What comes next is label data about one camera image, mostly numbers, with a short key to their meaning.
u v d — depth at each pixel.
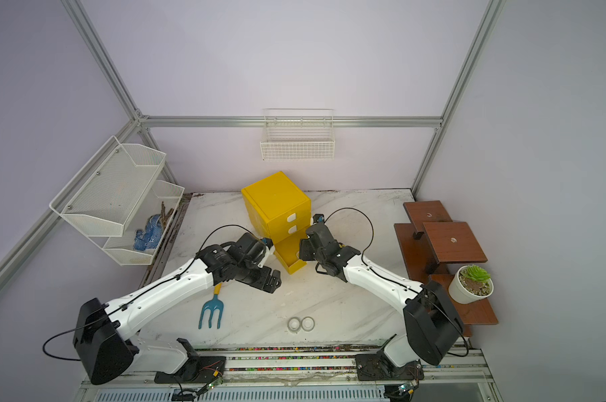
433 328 0.42
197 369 0.70
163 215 0.93
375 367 0.73
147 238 0.88
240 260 0.59
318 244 0.65
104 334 0.39
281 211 0.84
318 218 0.75
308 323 0.82
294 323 0.82
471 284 0.66
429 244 0.76
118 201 0.77
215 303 0.87
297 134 0.96
